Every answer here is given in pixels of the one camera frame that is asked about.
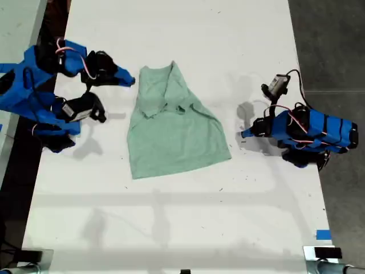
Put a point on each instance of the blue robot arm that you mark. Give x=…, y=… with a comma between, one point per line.
x=25, y=94
x=319, y=129

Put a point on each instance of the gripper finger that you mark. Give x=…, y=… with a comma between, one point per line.
x=248, y=135
x=125, y=82
x=249, y=130
x=125, y=73

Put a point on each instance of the short black camera stalk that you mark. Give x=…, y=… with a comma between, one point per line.
x=273, y=102

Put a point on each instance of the black camera box with label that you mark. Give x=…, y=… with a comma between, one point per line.
x=81, y=108

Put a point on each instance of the grey metal tube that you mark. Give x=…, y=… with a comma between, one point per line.
x=333, y=267
x=20, y=269

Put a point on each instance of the pale green T-shirt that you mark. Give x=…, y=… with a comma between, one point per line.
x=171, y=134

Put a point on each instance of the white side table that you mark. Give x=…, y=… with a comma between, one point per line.
x=17, y=25

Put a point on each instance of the small black box on plate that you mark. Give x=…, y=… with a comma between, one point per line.
x=325, y=252
x=32, y=255

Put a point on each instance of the grey and black camera box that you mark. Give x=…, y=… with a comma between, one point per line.
x=277, y=84

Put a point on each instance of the blue tape strip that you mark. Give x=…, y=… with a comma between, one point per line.
x=324, y=234

